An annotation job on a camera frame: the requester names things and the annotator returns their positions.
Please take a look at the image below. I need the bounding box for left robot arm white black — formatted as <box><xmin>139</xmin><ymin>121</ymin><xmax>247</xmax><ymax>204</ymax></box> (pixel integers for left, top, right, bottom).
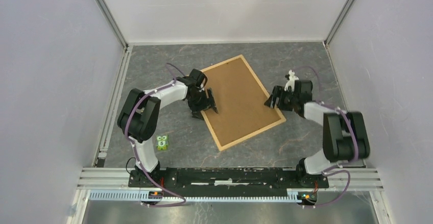
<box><xmin>117</xmin><ymin>69</ymin><xmax>218</xmax><ymax>187</ymax></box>

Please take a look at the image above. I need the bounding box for aluminium corner post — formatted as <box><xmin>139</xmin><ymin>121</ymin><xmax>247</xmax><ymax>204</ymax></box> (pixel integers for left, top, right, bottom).
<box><xmin>323</xmin><ymin>0</ymin><xmax>356</xmax><ymax>48</ymax></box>
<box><xmin>95</xmin><ymin>0</ymin><xmax>129</xmax><ymax>49</ymax></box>

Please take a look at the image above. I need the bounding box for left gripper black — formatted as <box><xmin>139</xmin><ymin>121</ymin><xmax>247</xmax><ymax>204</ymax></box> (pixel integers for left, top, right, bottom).
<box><xmin>187</xmin><ymin>88</ymin><xmax>218</xmax><ymax>120</ymax></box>

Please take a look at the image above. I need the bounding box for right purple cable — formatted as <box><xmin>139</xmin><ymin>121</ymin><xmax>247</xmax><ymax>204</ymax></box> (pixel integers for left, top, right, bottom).
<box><xmin>293</xmin><ymin>66</ymin><xmax>360</xmax><ymax>210</ymax></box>

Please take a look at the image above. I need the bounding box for right aluminium corner post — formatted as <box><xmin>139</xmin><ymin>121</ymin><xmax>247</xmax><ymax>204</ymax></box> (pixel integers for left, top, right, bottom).
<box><xmin>323</xmin><ymin>0</ymin><xmax>356</xmax><ymax>48</ymax></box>

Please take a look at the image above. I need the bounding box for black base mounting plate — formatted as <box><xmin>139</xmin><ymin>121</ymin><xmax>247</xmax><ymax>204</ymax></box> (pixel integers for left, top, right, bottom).
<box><xmin>128</xmin><ymin>166</ymin><xmax>329</xmax><ymax>197</ymax></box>

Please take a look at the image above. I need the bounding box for toothed aluminium rail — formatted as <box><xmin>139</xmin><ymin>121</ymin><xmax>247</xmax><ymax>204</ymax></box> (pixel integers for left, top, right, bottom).
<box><xmin>89</xmin><ymin>190</ymin><xmax>301</xmax><ymax>203</ymax></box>

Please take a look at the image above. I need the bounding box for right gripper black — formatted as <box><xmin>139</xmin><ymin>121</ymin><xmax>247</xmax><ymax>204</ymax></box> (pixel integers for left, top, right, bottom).
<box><xmin>263</xmin><ymin>85</ymin><xmax>298</xmax><ymax>112</ymax></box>

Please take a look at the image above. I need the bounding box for wooden picture frame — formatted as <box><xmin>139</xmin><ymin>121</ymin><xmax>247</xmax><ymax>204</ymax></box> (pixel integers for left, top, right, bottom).
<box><xmin>200</xmin><ymin>54</ymin><xmax>287</xmax><ymax>152</ymax></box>

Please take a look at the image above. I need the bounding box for left aluminium corner post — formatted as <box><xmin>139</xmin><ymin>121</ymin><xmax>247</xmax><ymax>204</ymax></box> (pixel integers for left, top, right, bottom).
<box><xmin>95</xmin><ymin>0</ymin><xmax>129</xmax><ymax>49</ymax></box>

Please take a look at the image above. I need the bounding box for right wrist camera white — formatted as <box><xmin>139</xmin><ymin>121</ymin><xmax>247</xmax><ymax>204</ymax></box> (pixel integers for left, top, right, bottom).
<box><xmin>284</xmin><ymin>69</ymin><xmax>299</xmax><ymax>91</ymax></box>

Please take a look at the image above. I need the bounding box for green owl number toy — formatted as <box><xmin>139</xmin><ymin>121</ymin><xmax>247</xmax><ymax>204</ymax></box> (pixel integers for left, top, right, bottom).
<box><xmin>156</xmin><ymin>135</ymin><xmax>169</xmax><ymax>151</ymax></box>

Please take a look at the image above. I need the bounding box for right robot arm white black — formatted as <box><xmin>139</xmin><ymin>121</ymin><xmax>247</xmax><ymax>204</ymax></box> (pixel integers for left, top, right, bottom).
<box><xmin>264</xmin><ymin>80</ymin><xmax>370</xmax><ymax>187</ymax></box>

